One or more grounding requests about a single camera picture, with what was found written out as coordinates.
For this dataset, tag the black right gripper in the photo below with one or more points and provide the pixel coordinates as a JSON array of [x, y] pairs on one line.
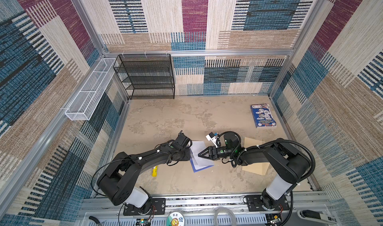
[[212, 152]]

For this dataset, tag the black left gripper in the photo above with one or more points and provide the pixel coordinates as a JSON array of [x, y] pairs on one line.
[[187, 156]]

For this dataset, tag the manila paper envelope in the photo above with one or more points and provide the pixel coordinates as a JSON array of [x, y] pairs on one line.
[[259, 164]]

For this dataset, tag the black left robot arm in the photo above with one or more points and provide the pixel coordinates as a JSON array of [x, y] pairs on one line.
[[118, 180]]

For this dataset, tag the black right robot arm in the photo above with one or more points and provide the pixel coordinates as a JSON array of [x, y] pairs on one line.
[[292, 161]]

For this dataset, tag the yellow glue stick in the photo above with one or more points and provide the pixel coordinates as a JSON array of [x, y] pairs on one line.
[[155, 171]]

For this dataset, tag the clear plastic tube loop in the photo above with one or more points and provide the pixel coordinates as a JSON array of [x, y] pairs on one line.
[[221, 214]]

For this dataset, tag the blue comic paperback book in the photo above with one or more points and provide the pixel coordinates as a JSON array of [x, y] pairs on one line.
[[262, 115]]

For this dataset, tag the white handheld device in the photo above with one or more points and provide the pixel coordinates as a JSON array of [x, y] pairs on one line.
[[314, 216]]

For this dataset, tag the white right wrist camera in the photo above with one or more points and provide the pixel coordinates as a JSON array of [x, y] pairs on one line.
[[213, 138]]

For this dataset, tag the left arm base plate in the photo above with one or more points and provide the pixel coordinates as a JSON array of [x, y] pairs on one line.
[[154, 206]]

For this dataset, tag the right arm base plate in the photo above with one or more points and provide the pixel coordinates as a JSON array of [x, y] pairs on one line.
[[260, 203]]

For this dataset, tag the black wire mesh shelf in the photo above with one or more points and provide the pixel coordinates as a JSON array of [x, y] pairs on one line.
[[146, 76]]

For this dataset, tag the white wire mesh basket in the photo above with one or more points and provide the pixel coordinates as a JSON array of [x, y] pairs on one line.
[[87, 99]]

